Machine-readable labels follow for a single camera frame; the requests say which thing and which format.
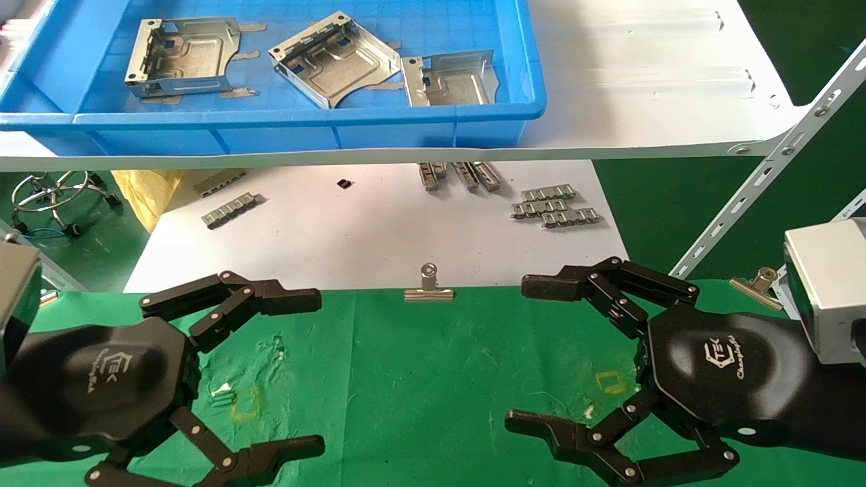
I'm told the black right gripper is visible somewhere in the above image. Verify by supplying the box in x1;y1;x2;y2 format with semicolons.
505;257;817;486

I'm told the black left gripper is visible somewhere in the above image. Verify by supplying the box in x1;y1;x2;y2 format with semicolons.
27;317;326;487

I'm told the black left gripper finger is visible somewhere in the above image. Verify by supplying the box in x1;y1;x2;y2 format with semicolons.
140;271;322;354

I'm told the square sheet metal bracket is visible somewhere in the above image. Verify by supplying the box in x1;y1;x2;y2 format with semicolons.
269;11;401;109
124;17;242;99
401;49;500;108

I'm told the white paper sheet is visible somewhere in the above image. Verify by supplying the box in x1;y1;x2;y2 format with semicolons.
123;160;638;293

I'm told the green cloth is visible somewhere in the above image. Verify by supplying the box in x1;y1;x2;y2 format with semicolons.
0;279;866;487

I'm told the yellow cloth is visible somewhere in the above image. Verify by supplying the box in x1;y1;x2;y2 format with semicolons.
110;169;183;234

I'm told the blue plastic bin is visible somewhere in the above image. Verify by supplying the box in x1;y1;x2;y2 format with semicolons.
0;0;547;155

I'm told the grey slotted metal strut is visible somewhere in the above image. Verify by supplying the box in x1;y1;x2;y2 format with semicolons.
0;220;87;293

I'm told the chrome stool base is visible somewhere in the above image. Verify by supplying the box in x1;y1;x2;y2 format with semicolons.
10;170;122;237

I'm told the white shelf board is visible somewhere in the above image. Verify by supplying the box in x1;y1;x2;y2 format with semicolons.
0;0;813;172

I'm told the long slotted white metal strut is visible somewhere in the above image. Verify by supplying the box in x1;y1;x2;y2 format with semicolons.
666;39;866;280

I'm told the short slotted white metal strut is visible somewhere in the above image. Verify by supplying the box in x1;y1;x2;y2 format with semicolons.
829;189;866;223

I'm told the blue cable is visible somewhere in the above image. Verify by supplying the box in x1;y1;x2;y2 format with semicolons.
14;227;72;243

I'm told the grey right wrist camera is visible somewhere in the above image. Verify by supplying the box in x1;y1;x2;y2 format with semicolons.
783;218;866;366

